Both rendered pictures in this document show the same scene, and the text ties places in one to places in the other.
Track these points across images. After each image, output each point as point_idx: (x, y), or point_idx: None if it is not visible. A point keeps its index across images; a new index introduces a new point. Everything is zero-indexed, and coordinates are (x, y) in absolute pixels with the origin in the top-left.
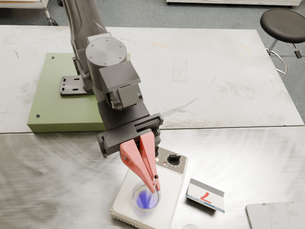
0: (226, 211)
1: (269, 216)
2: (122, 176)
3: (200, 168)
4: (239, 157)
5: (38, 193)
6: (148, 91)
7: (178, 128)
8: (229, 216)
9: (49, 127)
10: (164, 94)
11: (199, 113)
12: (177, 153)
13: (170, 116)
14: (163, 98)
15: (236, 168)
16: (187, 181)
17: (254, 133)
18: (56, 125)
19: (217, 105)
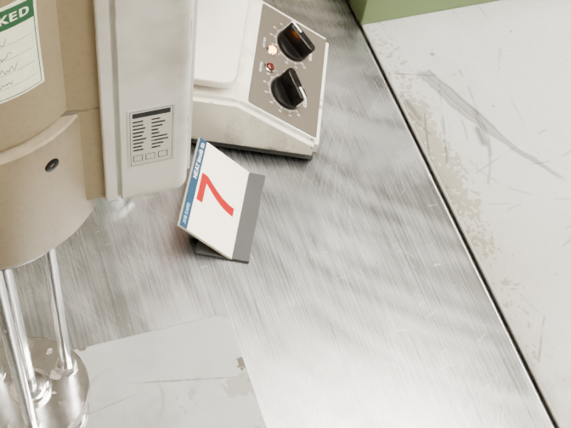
0: (195, 269)
1: (207, 377)
2: None
3: (303, 199)
4: (380, 308)
5: None
6: (513, 42)
7: (415, 134)
8: (182, 278)
9: None
10: (525, 84)
11: (499, 186)
12: (320, 120)
13: (450, 109)
14: (505, 83)
15: (337, 296)
16: (251, 171)
17: (494, 359)
18: None
19: (558, 237)
